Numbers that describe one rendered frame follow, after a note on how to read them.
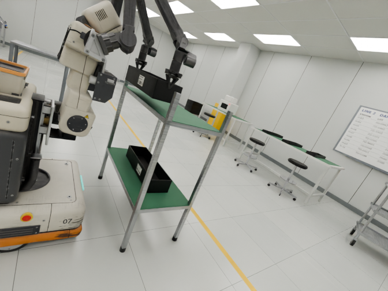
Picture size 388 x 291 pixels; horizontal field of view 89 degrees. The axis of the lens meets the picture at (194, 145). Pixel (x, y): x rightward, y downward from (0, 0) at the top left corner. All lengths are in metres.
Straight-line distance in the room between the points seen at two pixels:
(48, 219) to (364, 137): 5.43
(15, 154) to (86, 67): 0.54
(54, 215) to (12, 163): 0.36
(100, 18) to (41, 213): 1.07
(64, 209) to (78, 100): 0.62
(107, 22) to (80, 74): 0.31
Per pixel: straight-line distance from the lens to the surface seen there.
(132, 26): 1.14
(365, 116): 5.62
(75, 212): 1.41
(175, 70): 1.17
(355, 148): 5.53
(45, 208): 1.39
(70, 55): 1.27
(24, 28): 10.50
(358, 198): 5.52
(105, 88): 1.26
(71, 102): 1.28
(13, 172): 1.28
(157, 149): 1.12
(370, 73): 5.93
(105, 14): 1.28
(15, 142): 1.20
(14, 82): 1.28
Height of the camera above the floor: 1.17
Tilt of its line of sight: 16 degrees down
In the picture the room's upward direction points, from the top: 22 degrees clockwise
